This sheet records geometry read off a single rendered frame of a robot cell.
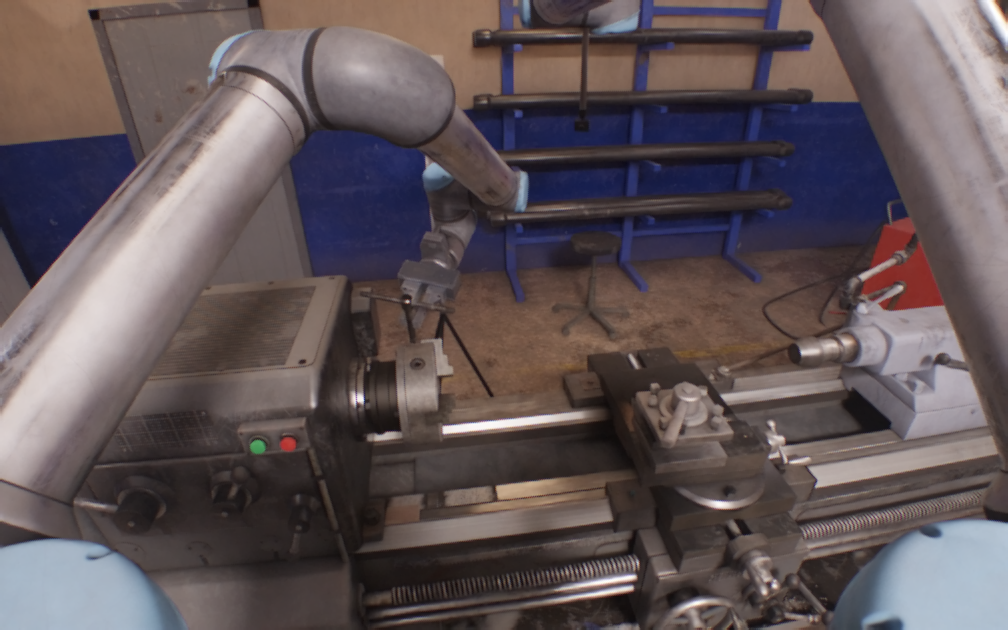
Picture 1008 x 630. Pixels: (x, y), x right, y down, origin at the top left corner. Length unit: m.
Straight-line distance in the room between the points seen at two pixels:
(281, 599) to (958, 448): 1.86
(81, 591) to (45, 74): 4.59
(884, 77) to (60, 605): 0.62
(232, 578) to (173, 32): 3.63
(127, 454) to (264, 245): 3.41
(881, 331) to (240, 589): 1.77
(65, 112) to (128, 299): 4.35
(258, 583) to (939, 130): 1.37
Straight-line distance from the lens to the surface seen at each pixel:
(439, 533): 1.34
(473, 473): 1.60
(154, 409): 1.14
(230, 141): 0.58
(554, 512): 1.35
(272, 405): 1.05
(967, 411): 1.99
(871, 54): 0.52
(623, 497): 1.36
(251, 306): 1.31
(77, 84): 4.73
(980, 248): 0.46
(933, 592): 0.33
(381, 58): 0.63
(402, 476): 1.64
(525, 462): 1.62
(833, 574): 2.02
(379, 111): 0.63
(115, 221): 0.53
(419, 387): 1.19
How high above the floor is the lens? 1.90
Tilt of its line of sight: 30 degrees down
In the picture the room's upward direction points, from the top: 1 degrees counter-clockwise
